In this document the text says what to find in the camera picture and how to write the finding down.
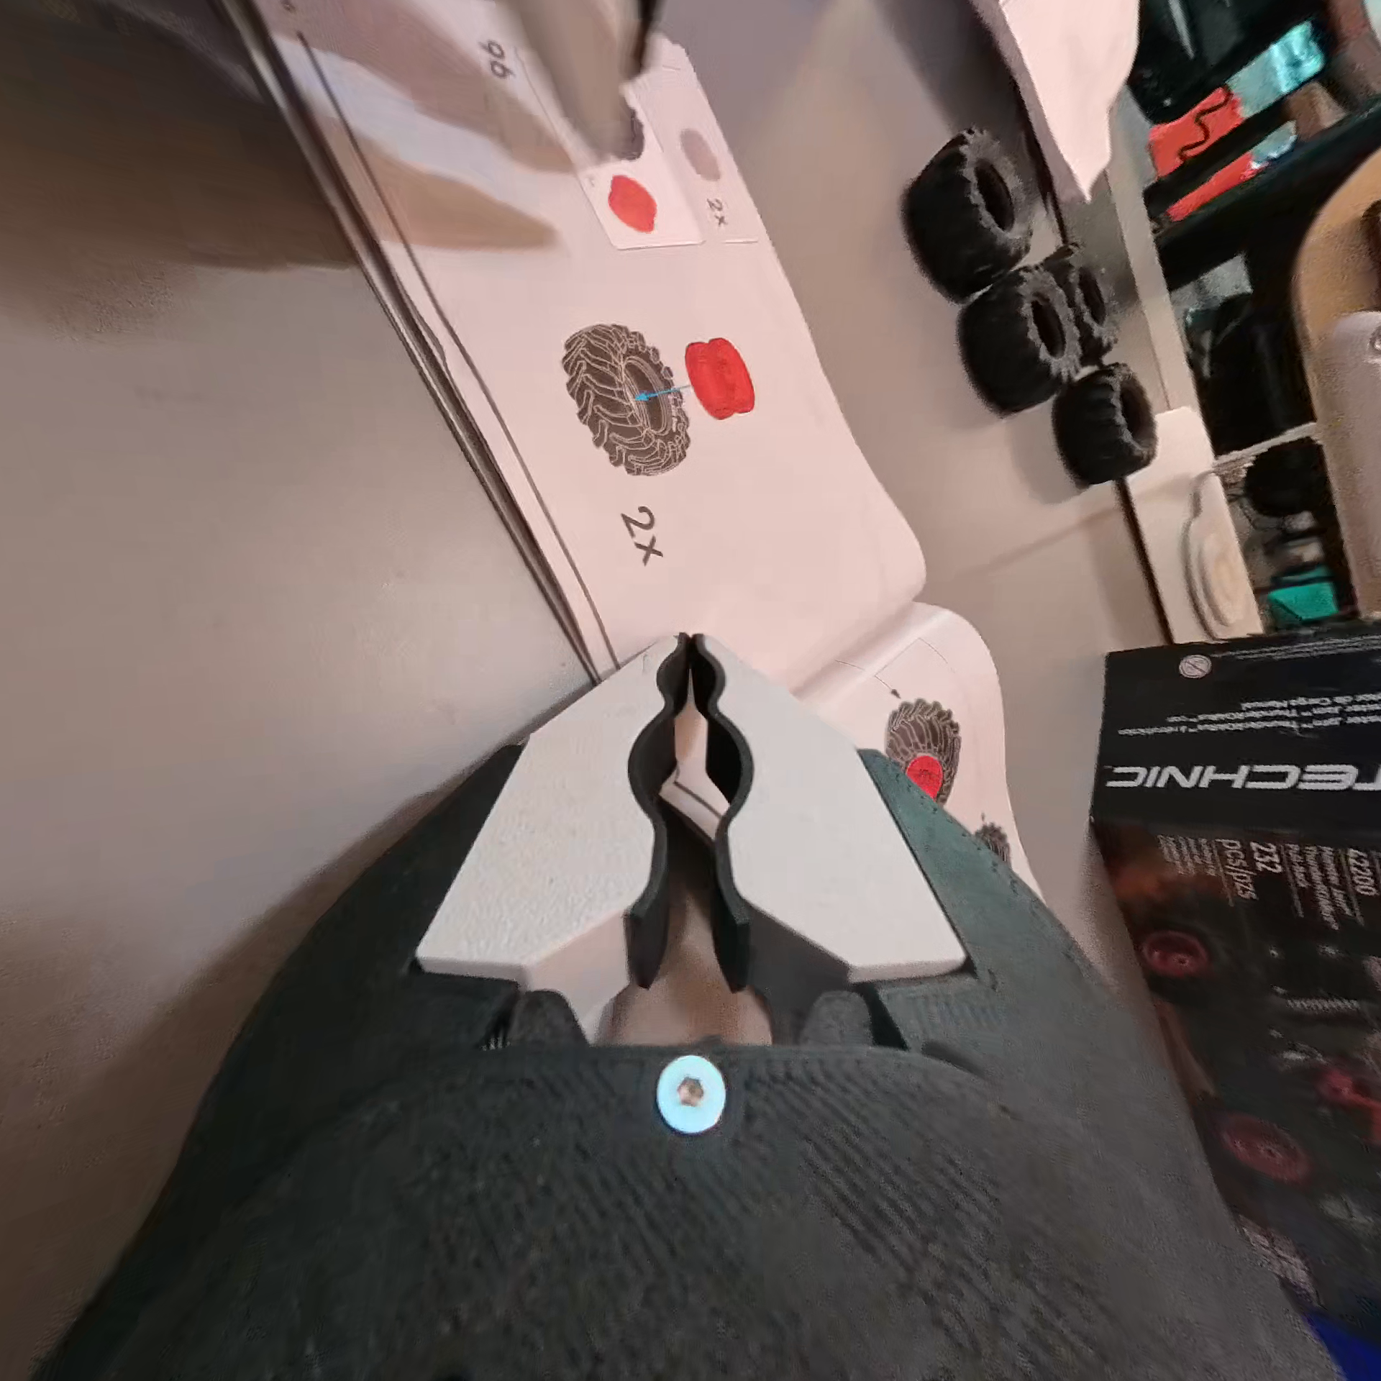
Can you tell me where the black toy tire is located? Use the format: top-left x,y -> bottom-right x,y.
955,264 -> 1085,415
901,126 -> 1042,304
1052,361 -> 1161,489
1041,241 -> 1118,363

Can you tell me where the black toy box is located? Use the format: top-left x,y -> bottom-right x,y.
1090,614 -> 1381,1312

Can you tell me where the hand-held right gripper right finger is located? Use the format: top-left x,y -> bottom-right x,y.
690,633 -> 967,1042

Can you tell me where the instruction booklet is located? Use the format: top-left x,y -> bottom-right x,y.
253,0 -> 1042,897

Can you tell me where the black shelf rack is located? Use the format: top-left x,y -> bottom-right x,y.
1121,0 -> 1381,637

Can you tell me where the white desk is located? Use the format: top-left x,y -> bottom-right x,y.
0,0 -> 1269,1188

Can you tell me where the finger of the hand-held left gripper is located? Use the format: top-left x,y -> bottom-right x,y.
506,0 -> 664,162

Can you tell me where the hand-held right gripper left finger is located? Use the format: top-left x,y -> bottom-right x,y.
413,633 -> 692,1045

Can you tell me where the white round device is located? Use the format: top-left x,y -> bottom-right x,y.
1180,468 -> 1264,637

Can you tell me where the red plastic part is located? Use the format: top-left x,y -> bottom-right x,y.
1146,85 -> 1264,221

